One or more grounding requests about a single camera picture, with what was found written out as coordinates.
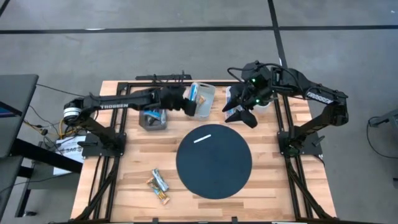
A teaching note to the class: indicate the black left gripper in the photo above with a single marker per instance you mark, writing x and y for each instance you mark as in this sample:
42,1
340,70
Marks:
172,98

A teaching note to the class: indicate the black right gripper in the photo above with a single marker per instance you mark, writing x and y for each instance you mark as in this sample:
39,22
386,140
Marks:
258,93

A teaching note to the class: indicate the green orange wrapper granola bar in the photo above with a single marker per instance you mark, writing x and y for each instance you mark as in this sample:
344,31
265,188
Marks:
202,99

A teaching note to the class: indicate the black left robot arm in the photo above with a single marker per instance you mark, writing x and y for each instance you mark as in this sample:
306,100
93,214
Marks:
115,101

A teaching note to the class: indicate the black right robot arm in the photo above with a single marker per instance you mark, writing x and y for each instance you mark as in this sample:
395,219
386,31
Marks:
320,96

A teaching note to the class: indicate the silver blue wrapper granola bar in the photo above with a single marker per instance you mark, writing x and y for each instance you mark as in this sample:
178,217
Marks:
160,180

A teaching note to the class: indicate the clear frosted plastic bin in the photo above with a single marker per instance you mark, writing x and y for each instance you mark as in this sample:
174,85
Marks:
206,109

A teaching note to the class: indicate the white plastic bin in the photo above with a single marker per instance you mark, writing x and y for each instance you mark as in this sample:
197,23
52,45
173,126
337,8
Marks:
228,93

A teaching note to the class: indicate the white plant pot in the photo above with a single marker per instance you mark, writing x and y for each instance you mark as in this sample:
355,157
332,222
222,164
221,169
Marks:
263,109

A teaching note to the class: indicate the small white strip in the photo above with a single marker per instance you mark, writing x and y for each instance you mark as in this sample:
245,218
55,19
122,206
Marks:
202,138

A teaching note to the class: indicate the smoky brown plastic bin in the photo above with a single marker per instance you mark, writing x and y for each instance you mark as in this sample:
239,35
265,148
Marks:
154,126

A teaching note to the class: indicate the dark blue round woven mat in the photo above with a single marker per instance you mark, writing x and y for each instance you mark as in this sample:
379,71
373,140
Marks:
214,165

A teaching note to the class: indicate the white printed paper sheet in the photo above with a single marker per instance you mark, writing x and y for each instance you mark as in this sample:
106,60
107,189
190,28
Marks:
70,155

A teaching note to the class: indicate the grey floor stand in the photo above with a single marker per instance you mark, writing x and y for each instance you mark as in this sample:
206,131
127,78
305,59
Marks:
387,119

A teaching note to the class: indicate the grey desk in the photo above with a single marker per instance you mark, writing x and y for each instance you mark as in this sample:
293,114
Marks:
15,109

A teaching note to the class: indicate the black aluminium table frame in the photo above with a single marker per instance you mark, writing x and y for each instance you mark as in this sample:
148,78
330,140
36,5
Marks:
202,83

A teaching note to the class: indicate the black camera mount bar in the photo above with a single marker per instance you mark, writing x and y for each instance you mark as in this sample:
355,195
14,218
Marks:
163,77

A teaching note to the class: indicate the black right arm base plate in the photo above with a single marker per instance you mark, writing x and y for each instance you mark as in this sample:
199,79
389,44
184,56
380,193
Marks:
314,150

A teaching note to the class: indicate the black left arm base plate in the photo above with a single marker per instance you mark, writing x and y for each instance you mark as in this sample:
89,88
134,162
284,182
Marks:
93,150

